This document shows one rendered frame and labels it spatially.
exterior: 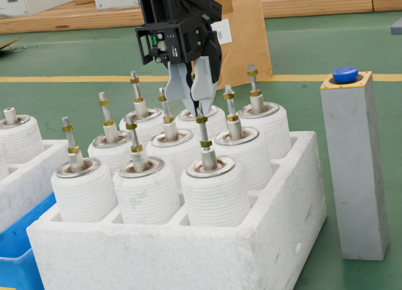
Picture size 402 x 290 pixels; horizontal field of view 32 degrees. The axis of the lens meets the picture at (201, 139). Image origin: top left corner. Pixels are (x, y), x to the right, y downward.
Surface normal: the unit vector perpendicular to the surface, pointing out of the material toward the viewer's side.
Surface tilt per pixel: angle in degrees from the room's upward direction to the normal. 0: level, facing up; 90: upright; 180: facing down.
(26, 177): 90
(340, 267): 0
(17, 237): 88
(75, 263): 90
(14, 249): 88
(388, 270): 0
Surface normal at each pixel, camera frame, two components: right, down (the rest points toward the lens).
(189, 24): 0.87, 0.01
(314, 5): -0.52, 0.39
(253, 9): 0.11, 0.33
